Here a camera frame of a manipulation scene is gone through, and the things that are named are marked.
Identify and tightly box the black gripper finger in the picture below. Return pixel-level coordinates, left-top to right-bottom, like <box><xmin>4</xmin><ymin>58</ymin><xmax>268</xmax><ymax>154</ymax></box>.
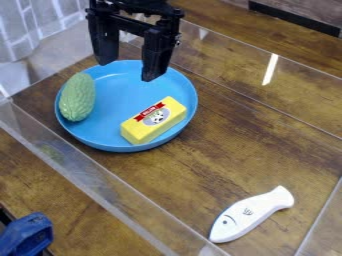
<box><xmin>87</xmin><ymin>15</ymin><xmax>119</xmax><ymax>66</ymax></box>
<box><xmin>142</xmin><ymin>25</ymin><xmax>179</xmax><ymax>82</ymax></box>

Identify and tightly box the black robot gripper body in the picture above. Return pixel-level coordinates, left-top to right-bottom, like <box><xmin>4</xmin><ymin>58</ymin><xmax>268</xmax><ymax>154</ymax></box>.
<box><xmin>85</xmin><ymin>0</ymin><xmax>184</xmax><ymax>37</ymax></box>

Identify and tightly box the white wooden fish toy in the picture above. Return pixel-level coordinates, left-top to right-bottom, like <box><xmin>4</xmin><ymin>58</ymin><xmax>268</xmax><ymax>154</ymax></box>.
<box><xmin>208</xmin><ymin>186</ymin><xmax>295</xmax><ymax>243</ymax></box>

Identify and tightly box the blue round plastic tray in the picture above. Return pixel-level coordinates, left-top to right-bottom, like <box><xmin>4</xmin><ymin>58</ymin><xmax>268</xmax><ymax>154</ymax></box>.
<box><xmin>55</xmin><ymin>60</ymin><xmax>198</xmax><ymax>153</ymax></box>

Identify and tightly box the green bitter melon toy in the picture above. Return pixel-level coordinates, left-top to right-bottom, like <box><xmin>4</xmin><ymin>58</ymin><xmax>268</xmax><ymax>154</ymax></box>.
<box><xmin>59</xmin><ymin>73</ymin><xmax>96</xmax><ymax>122</ymax></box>

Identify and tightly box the yellow butter block toy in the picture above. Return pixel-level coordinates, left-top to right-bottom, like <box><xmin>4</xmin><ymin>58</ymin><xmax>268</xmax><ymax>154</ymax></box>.
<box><xmin>120</xmin><ymin>96</ymin><xmax>187</xmax><ymax>145</ymax></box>

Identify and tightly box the blue clamp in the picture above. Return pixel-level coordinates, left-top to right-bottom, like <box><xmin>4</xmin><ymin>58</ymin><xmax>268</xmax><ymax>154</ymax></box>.
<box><xmin>0</xmin><ymin>212</ymin><xmax>53</xmax><ymax>256</ymax></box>

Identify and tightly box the clear acrylic enclosure wall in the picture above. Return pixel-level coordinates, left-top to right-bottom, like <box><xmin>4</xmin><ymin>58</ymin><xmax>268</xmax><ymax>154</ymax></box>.
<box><xmin>0</xmin><ymin>0</ymin><xmax>342</xmax><ymax>256</ymax></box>

